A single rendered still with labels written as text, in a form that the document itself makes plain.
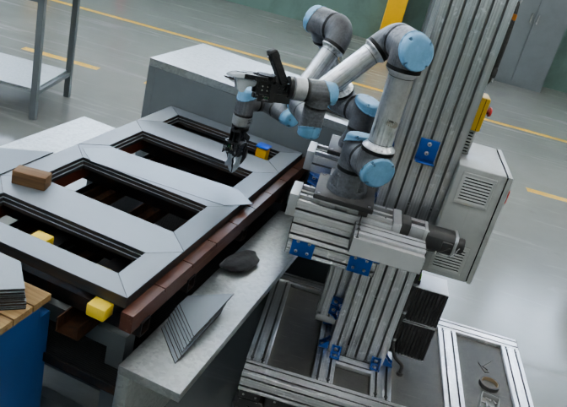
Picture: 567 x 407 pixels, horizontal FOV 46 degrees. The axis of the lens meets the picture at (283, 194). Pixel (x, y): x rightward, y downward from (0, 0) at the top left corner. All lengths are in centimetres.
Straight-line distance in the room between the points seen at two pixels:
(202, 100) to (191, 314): 155
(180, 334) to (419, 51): 115
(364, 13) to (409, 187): 911
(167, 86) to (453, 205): 166
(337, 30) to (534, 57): 880
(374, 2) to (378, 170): 941
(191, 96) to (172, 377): 184
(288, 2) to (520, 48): 383
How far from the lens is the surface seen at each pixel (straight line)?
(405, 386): 305
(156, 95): 361
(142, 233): 230
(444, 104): 256
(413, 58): 218
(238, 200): 265
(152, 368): 203
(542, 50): 1131
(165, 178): 271
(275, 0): 1178
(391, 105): 224
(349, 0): 1163
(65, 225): 234
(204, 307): 223
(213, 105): 346
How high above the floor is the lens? 200
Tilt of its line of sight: 24 degrees down
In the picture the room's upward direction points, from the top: 15 degrees clockwise
